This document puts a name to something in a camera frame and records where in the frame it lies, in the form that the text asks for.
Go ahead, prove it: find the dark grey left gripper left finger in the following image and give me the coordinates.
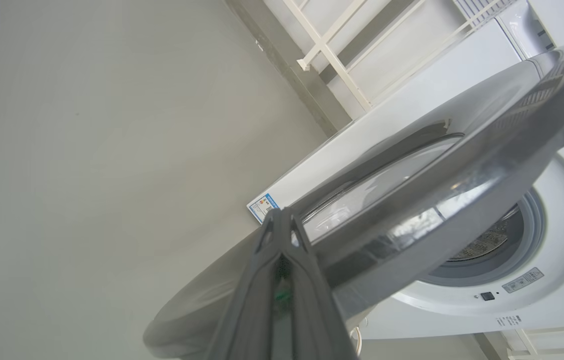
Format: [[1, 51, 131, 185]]
[[205, 209, 285, 360]]

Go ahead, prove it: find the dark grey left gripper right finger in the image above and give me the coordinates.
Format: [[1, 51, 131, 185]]
[[281, 210, 360, 360]]

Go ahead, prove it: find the dark grey round washer door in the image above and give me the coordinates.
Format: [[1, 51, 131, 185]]
[[143, 41, 564, 360]]

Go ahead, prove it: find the white front-load washing machine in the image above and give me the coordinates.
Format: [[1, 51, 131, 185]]
[[247, 0, 564, 341]]

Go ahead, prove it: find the white metal rack frame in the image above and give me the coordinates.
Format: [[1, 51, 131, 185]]
[[504, 327, 564, 360], [282, 0, 517, 113]]

